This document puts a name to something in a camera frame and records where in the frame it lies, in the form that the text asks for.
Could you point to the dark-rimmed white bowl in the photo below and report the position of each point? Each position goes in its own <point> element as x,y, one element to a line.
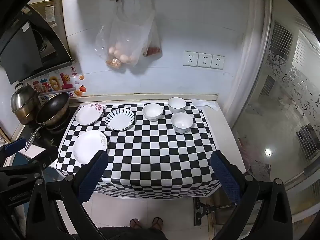
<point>176,104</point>

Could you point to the person's dark clothing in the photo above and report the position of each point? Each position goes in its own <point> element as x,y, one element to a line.
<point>135,233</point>

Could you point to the black striped white plate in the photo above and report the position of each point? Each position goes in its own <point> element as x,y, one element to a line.
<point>119,120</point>

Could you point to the grey floral white plate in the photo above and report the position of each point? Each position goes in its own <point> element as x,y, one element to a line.
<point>88,146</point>

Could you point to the plain white bowl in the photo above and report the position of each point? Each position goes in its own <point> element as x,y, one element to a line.
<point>152,112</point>

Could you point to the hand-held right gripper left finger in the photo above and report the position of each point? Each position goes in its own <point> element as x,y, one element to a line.
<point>92,173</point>

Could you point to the plastic bag with red contents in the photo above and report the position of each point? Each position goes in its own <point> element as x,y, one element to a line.
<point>153,47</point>

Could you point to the black range hood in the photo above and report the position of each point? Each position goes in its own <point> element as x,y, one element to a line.
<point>22,52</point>

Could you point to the clear plastic bag of eggs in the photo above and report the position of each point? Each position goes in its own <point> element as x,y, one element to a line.
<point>122,45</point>

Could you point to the black gas stove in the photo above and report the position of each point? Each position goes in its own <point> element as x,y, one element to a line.
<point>56,137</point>

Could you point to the black and white checkered mat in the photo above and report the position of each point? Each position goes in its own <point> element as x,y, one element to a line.
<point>150,150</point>

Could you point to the white wall outlet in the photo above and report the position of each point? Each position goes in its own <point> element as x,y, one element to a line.
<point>217,62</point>
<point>191,58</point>
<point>205,60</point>

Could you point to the person's right foot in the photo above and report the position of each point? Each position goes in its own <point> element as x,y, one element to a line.
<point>157,222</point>

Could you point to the steel pot with lid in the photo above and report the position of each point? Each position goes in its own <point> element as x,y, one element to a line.
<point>23,103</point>

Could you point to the person's foot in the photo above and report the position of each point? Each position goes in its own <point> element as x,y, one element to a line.
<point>157,222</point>
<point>135,223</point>

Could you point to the person's left foot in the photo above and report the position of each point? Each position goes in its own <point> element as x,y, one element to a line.
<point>135,223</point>

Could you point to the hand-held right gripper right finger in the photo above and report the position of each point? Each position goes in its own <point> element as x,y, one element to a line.
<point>226,177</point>

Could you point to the white cloth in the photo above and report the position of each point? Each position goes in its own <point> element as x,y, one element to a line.
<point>205,103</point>

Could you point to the blue patterned white bowl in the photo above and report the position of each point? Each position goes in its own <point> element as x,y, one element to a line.
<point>182,123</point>

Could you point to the pink floral white plate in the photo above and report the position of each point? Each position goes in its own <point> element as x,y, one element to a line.
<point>88,115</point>

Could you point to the patterned glass sliding door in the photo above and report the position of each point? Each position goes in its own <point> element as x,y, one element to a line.
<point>280,120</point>

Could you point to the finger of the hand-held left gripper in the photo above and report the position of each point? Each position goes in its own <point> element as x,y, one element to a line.
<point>15,146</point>
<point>47,155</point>

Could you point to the colourful wall stickers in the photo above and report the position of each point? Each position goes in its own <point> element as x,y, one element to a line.
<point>53,83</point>

